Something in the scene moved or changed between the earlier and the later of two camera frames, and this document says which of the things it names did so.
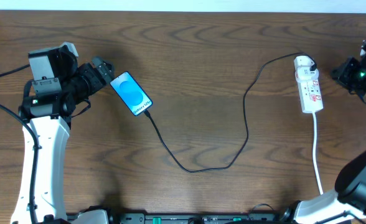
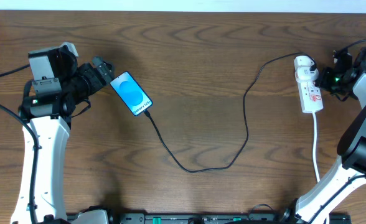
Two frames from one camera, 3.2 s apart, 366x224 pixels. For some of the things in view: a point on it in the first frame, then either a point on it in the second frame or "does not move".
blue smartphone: (131, 93) does not move
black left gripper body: (100, 73) does not move
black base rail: (201, 218) does not move
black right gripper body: (342, 72) to (327, 79)
